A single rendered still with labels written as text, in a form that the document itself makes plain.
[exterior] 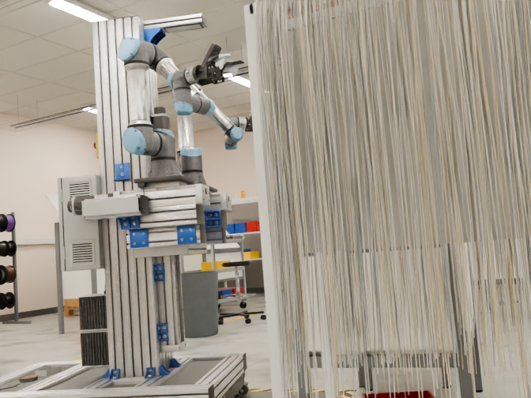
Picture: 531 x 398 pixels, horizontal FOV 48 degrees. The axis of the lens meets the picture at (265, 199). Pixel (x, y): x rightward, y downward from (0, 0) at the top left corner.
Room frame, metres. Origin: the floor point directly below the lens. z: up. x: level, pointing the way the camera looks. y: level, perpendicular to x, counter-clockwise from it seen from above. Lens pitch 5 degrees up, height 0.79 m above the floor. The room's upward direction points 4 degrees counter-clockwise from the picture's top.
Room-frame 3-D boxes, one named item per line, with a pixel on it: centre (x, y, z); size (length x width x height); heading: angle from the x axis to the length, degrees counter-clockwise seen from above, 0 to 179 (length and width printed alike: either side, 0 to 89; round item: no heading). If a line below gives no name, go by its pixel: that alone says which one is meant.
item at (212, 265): (8.24, 0.75, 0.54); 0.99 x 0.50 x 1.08; 154
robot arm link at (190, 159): (3.27, 0.40, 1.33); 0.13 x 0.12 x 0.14; 17
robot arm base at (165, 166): (2.78, 0.47, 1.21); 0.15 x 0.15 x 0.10
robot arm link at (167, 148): (2.77, 0.47, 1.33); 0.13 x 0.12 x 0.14; 146
